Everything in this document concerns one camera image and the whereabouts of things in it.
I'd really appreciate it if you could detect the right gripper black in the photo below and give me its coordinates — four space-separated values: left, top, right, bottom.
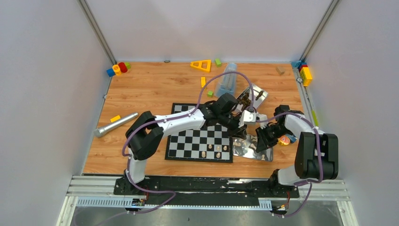
255 124 291 153

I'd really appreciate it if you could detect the folding chess board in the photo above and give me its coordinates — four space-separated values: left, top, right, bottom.
165 103 234 164

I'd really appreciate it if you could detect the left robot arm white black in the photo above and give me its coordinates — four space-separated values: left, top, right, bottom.
122 94 247 194

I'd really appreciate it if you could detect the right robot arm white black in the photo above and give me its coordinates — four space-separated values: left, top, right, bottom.
255 105 339 197

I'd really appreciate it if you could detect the tin lid with light pieces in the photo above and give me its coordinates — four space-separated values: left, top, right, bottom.
231 135 273 162

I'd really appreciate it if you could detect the tin box with dark pieces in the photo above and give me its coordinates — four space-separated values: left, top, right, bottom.
236 84 269 112

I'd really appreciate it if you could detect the toy car red blue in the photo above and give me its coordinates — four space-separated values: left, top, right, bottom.
278 134 297 146

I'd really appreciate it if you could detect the bubble-wrapped blue metronome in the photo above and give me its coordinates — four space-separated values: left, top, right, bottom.
215 63 237 98

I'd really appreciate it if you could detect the yellow curved block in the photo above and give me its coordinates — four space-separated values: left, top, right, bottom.
200 77 207 88

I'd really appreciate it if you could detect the brown wooden block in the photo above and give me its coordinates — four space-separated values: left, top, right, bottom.
276 66 285 75

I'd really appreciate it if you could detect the green cube back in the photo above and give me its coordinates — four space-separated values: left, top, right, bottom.
214 58 222 67

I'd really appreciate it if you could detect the stacked coloured bricks right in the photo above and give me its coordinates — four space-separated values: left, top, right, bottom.
291 61 313 87

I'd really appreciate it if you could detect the yellow triangle block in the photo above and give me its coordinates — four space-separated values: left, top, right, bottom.
190 59 211 73

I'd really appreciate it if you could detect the small yellow block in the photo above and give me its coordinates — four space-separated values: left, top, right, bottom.
110 115 121 122

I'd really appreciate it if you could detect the coloured blocks left corner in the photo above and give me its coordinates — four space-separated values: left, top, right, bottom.
106 62 131 77

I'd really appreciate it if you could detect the silver metal cylinder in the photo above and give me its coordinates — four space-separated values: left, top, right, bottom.
94 112 139 137

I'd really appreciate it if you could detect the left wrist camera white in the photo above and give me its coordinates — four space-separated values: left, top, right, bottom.
239 110 256 128

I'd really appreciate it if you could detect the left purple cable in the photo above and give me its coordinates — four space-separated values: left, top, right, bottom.
121 71 255 216

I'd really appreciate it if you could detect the aluminium frame rail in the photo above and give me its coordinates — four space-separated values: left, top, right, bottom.
65 175 358 226

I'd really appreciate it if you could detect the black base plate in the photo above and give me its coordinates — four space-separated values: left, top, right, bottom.
113 176 299 206

